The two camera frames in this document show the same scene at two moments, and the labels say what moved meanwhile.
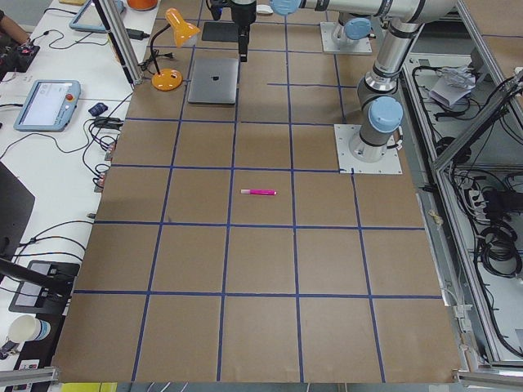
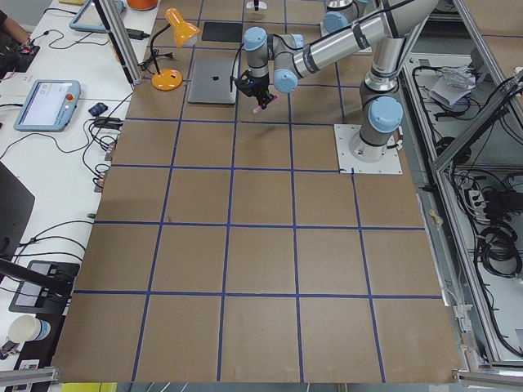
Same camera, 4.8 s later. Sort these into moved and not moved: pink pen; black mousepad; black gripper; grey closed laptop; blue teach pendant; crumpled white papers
Moved: black gripper; pink pen
Not moved: grey closed laptop; black mousepad; crumpled white papers; blue teach pendant
